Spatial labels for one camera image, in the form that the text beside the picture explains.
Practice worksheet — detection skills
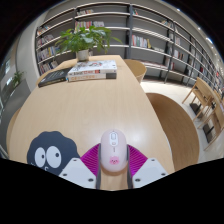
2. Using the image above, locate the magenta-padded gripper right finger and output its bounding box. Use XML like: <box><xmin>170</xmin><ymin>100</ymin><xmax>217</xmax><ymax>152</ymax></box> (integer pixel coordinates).
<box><xmin>126</xmin><ymin>143</ymin><xmax>169</xmax><ymax>190</ymax></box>

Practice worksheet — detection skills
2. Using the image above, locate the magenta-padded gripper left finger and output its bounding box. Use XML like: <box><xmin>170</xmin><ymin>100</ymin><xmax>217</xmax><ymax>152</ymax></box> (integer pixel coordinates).
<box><xmin>58</xmin><ymin>143</ymin><xmax>102</xmax><ymax>190</ymax></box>

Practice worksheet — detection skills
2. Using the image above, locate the pink computer mouse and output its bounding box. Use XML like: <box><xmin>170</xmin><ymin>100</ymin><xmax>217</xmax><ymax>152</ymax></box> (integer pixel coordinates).
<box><xmin>99</xmin><ymin>129</ymin><xmax>129</xmax><ymax>173</ymax></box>

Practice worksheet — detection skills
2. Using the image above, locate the dark cloud-shaped mouse pad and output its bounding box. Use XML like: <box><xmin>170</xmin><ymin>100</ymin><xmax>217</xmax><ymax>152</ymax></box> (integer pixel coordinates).
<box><xmin>26</xmin><ymin>130</ymin><xmax>81</xmax><ymax>177</ymax></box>

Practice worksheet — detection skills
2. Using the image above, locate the group of wooden slat chairs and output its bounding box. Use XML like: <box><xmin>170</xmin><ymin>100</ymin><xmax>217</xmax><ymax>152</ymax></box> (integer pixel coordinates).
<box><xmin>181</xmin><ymin>76</ymin><xmax>224</xmax><ymax>151</ymax></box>

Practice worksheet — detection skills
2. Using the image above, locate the thick white book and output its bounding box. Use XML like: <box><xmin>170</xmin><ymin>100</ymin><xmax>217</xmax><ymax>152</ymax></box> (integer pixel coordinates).
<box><xmin>66</xmin><ymin>72</ymin><xmax>118</xmax><ymax>83</ymax></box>

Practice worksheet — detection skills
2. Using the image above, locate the black book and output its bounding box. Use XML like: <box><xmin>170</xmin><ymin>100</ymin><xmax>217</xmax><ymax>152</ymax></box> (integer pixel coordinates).
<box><xmin>37</xmin><ymin>68</ymin><xmax>71</xmax><ymax>89</ymax></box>

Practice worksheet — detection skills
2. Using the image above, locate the white illustrated book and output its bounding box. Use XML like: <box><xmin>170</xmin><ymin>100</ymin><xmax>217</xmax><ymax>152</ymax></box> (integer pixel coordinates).
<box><xmin>67</xmin><ymin>59</ymin><xmax>118</xmax><ymax>77</ymax></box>

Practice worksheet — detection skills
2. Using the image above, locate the small green plant on counter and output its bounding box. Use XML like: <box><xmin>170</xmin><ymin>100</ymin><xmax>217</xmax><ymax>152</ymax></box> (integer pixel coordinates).
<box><xmin>12</xmin><ymin>70</ymin><xmax>24</xmax><ymax>88</ymax></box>

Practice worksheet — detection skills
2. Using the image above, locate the green potted plant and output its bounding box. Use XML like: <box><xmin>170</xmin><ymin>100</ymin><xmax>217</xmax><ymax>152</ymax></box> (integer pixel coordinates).
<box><xmin>54</xmin><ymin>25</ymin><xmax>123</xmax><ymax>63</ymax></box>

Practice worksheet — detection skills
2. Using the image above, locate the grey bookshelf unit with books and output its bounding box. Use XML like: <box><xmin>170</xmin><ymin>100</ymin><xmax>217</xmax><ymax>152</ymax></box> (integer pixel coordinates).
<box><xmin>34</xmin><ymin>1</ymin><xmax>224</xmax><ymax>98</ymax></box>

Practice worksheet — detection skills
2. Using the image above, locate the group of ceiling lights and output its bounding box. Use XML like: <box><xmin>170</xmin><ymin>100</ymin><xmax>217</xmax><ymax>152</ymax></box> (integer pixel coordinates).
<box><xmin>176</xmin><ymin>8</ymin><xmax>214</xmax><ymax>45</ymax></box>

